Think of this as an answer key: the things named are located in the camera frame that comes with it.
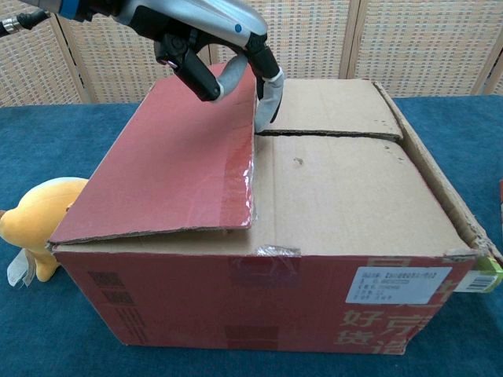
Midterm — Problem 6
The green and red snack box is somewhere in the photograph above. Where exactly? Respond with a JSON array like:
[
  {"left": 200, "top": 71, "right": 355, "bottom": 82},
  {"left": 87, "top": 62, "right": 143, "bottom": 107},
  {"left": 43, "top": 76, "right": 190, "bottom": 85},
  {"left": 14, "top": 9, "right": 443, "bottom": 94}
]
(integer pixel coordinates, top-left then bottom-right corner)
[{"left": 463, "top": 253, "right": 503, "bottom": 294}]

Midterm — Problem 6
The yellow plush toy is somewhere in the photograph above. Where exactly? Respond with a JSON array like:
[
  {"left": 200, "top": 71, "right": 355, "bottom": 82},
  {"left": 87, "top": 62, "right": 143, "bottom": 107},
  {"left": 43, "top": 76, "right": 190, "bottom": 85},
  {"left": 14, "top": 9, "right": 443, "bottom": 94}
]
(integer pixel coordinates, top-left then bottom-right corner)
[{"left": 0, "top": 177, "right": 90, "bottom": 291}]

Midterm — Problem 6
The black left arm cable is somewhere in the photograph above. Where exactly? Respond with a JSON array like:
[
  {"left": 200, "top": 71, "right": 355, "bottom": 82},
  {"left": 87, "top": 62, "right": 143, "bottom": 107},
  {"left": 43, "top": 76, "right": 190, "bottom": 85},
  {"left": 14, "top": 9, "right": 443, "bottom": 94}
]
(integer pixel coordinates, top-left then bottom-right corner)
[{"left": 0, "top": 9, "right": 54, "bottom": 37}]

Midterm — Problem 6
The blue table cloth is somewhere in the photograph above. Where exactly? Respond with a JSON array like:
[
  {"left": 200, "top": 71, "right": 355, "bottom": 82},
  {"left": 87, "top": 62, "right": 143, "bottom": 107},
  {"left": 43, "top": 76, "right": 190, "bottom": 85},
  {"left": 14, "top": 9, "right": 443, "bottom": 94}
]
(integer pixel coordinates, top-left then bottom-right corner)
[{"left": 0, "top": 95, "right": 503, "bottom": 377}]

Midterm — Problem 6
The woven folding screen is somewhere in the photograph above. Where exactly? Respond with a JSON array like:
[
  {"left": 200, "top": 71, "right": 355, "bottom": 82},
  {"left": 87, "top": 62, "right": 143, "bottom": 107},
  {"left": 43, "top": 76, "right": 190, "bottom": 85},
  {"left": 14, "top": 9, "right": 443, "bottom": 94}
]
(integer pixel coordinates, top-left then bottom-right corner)
[{"left": 0, "top": 0, "right": 503, "bottom": 108}]

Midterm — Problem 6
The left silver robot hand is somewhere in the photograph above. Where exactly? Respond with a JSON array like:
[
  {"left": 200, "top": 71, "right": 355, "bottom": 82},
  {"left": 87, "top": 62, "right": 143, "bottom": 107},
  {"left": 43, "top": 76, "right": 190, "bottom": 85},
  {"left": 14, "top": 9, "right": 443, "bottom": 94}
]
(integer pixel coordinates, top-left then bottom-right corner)
[{"left": 80, "top": 0, "right": 285, "bottom": 133}]

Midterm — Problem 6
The red cardboard shipping box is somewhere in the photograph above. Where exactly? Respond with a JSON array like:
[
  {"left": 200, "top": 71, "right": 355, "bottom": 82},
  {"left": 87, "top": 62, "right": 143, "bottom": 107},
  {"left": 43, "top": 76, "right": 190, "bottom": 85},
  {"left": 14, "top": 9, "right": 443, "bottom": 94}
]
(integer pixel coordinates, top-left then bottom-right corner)
[{"left": 46, "top": 62, "right": 503, "bottom": 357}]

